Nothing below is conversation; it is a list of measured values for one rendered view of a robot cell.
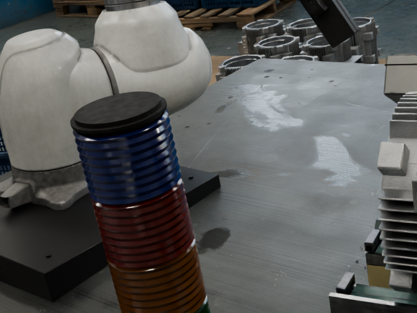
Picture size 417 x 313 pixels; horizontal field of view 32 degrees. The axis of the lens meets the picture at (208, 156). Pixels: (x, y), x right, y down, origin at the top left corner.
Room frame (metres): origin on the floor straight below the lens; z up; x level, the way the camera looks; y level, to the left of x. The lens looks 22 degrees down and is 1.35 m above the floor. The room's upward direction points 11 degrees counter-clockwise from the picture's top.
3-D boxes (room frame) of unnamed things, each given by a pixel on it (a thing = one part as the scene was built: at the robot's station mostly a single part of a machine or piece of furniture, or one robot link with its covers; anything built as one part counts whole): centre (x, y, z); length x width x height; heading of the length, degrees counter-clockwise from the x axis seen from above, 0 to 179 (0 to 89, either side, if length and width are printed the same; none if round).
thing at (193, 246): (0.43, 0.05, 1.10); 0.06 x 0.06 x 0.04
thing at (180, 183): (0.43, 0.05, 1.14); 0.06 x 0.06 x 0.04
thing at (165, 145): (0.43, 0.05, 1.19); 0.06 x 0.06 x 0.04
